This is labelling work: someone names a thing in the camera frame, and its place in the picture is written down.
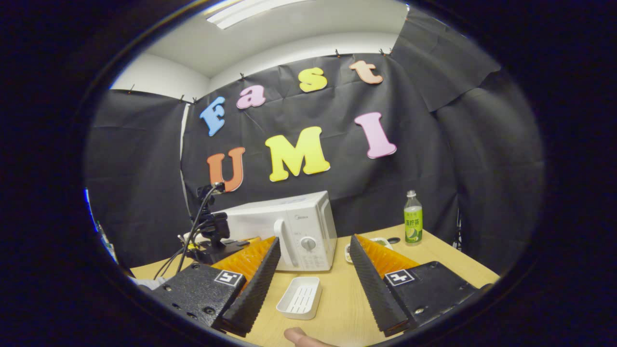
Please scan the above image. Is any white divided seasoning dish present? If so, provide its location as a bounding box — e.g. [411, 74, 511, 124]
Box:
[345, 237, 393, 263]

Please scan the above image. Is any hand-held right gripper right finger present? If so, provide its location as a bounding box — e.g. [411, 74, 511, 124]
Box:
[349, 234, 493, 338]

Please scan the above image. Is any long ceiling light panel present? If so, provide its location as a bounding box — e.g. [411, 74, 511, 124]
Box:
[207, 0, 302, 29]

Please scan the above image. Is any white microwave oven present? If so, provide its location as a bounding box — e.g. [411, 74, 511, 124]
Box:
[224, 190, 338, 272]

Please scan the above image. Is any white rectangular plastic tray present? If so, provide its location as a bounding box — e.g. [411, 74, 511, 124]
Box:
[276, 276, 322, 320]

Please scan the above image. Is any green label drink bottle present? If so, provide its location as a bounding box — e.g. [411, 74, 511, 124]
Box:
[404, 190, 424, 246]

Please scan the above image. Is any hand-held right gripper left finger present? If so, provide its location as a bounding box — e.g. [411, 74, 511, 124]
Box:
[149, 236, 282, 338]

